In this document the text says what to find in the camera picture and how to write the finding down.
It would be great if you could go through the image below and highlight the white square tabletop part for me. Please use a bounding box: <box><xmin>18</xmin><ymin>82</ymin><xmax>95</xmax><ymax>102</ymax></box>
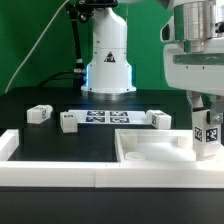
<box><xmin>114</xmin><ymin>128</ymin><xmax>224</xmax><ymax>164</ymax></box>

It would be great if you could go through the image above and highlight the white sheet with markers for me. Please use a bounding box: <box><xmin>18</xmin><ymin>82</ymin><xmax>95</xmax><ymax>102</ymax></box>
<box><xmin>71</xmin><ymin>110</ymin><xmax>148</xmax><ymax>125</ymax></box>

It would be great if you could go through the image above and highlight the white U-shaped fence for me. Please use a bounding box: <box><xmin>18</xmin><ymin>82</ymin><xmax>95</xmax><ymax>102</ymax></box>
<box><xmin>0</xmin><ymin>129</ymin><xmax>224</xmax><ymax>188</ymax></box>

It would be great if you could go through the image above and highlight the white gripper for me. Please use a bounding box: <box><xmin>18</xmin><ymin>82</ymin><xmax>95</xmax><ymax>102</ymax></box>
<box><xmin>163</xmin><ymin>43</ymin><xmax>224</xmax><ymax>125</ymax></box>

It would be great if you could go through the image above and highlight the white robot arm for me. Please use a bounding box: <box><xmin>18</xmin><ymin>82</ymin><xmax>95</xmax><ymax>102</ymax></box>
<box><xmin>83</xmin><ymin>0</ymin><xmax>224</xmax><ymax>125</ymax></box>

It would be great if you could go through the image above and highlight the grey cable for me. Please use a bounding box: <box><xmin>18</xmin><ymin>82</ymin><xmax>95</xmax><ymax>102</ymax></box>
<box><xmin>4</xmin><ymin>0</ymin><xmax>72</xmax><ymax>94</ymax></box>

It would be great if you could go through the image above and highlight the black cable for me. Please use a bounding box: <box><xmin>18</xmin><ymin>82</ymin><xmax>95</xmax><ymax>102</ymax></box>
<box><xmin>39</xmin><ymin>70</ymin><xmax>84</xmax><ymax>88</ymax></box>

